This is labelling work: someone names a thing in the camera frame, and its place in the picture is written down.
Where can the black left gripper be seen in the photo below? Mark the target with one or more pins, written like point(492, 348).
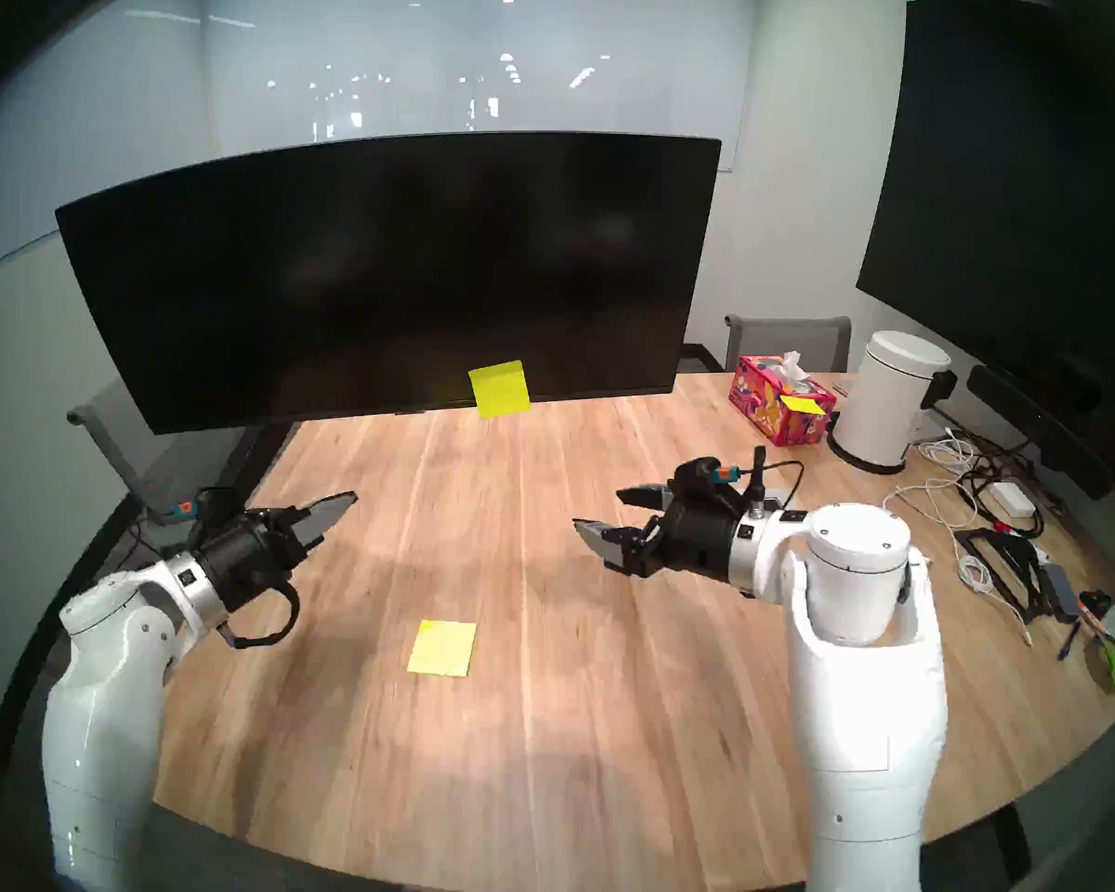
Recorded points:
point(246, 556)

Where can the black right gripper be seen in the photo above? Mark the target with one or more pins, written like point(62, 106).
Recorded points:
point(697, 532)

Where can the yellow sticky note pad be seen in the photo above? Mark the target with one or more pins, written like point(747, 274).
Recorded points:
point(441, 649)

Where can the single yellow sticky note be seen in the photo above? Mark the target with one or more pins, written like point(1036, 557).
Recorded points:
point(500, 388)

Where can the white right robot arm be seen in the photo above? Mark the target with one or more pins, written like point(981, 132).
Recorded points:
point(864, 676)

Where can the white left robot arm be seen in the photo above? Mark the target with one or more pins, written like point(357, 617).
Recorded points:
point(102, 704)

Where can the yellow note on tissue box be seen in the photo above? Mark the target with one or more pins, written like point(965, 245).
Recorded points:
point(799, 403)

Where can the curved black computer monitor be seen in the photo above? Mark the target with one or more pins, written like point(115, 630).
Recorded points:
point(381, 277)

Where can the grey table power socket panel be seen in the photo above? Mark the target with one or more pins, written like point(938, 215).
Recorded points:
point(776, 498)

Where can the grey mesh office chair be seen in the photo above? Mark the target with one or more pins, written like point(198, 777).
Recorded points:
point(158, 463)
point(790, 342)

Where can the red floral tissue box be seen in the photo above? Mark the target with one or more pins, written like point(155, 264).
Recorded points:
point(771, 409)

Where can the white cylindrical pedal bin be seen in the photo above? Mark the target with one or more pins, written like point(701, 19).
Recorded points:
point(883, 407)

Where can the black triangular folding stand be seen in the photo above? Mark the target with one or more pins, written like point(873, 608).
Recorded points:
point(996, 539)

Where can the white power adapter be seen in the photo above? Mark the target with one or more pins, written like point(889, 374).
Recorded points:
point(1013, 498)

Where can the black video sound bar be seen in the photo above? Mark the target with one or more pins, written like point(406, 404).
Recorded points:
point(1031, 426)

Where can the grey adapter dongle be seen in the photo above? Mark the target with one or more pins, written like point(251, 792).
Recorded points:
point(1059, 588)

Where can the blue pen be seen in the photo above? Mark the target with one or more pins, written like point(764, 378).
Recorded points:
point(1069, 639)

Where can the orange marker pen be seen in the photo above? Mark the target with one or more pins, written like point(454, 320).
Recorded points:
point(1092, 613)

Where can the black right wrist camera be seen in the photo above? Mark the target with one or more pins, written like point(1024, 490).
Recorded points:
point(701, 477)

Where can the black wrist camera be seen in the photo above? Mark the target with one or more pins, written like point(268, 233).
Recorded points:
point(209, 518)
point(701, 477)

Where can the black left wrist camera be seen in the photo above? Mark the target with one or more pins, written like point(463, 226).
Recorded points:
point(209, 518)

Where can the frosted glass wall board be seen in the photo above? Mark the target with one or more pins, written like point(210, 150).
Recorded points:
point(427, 54)

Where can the large black wall television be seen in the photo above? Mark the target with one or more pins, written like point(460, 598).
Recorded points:
point(1013, 203)

